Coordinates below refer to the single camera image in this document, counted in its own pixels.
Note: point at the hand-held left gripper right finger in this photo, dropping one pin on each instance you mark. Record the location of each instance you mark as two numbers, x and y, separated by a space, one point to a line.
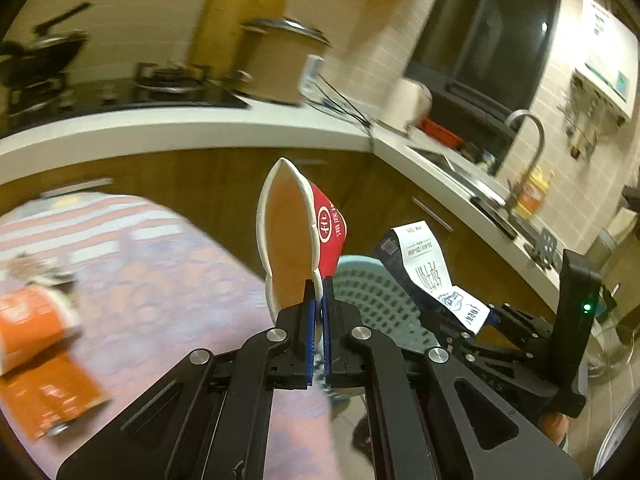
328 330

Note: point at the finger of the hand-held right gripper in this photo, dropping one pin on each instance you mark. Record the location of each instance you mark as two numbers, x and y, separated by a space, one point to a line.
520 322
480 349

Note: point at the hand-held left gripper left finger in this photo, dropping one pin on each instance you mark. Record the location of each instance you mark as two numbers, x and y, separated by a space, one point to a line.
310 330

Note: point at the light blue plastic waste basket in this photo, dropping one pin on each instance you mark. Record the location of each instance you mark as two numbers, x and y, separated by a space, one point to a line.
375 300

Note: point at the red and white paper cup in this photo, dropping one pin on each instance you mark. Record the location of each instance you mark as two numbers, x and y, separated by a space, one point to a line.
290 240

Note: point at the person's right hand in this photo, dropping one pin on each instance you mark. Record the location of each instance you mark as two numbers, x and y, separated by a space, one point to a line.
555 425

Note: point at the metal basin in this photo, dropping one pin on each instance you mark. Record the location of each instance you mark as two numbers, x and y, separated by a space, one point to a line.
622 440

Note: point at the yellow dish soap bottle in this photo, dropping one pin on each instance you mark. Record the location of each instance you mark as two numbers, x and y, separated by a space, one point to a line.
532 192

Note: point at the pink patterned tablecloth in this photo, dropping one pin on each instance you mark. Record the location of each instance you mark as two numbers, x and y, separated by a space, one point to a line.
175 285

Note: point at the steel sink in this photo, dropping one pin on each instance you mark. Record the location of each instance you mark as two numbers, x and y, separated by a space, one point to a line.
450 165

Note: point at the wooden base cabinet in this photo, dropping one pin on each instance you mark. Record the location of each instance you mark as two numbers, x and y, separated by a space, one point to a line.
200 175

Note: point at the metal faucet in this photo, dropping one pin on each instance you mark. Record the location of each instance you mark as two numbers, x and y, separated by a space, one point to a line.
525 116

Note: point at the white electric kettle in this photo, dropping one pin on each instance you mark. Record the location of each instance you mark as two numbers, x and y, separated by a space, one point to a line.
407 105

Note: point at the white power strip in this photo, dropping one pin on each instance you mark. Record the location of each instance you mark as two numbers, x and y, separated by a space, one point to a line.
311 75

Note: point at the large pot with metal lid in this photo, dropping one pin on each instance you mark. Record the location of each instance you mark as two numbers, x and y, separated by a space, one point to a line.
277 65

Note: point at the orange foil packet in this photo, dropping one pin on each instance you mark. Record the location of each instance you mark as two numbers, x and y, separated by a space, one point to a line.
50 395

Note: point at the orange instant noodle cup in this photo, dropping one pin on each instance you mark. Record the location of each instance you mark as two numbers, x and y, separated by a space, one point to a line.
30 325

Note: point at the black gas stove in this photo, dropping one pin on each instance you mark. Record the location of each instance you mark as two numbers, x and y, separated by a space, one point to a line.
150 92

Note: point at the white water heater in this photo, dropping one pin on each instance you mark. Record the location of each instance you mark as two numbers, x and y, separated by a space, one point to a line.
607 45

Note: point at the dark window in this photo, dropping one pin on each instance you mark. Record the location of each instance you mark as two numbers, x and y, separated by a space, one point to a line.
490 30

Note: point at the wooden cutting board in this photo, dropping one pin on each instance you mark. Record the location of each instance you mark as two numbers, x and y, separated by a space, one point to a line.
225 15

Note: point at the black wok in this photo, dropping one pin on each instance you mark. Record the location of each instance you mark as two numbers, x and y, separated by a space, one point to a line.
40 50

